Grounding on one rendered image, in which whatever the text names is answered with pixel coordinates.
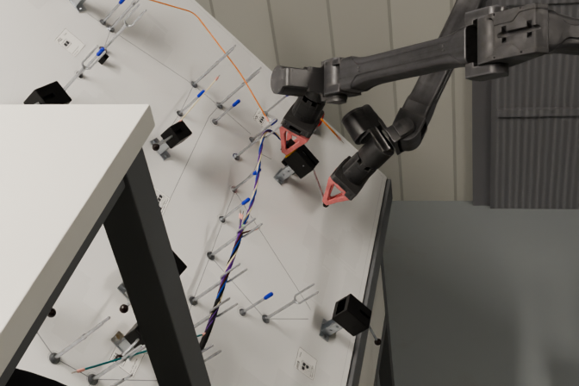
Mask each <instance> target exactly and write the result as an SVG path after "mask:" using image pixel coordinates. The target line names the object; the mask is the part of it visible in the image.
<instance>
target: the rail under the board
mask: <svg viewBox="0 0 579 386"><path fill-rule="evenodd" d="M392 199H393V196H392V185H391V179H387V181H386V185H385V190H384V194H383V202H382V207H381V211H380V215H379V220H378V225H377V233H376V238H375V242H374V246H373V251H372V255H371V260H370V268H369V273H368V277H367V282H366V286H365V291H364V299H363V304H364V305H365V306H366V307H367V308H368V309H370V310H371V311H372V308H373V303H374V298H375V294H376V288H377V279H378V275H379V270H380V265H381V260H382V255H383V247H384V241H385V237H386V232H387V227H388V222H389V213H390V209H391V203H392ZM368 332H369V328H368V329H366V330H365V331H363V332H362V333H359V334H357V335H356V339H355V343H354V347H353V352H352V360H351V364H350V369H349V374H348V378H347V383H346V386H358V385H359V379H360V374H361V370H362V364H363V360H364V351H365V346H366V341H367V336H368Z"/></svg>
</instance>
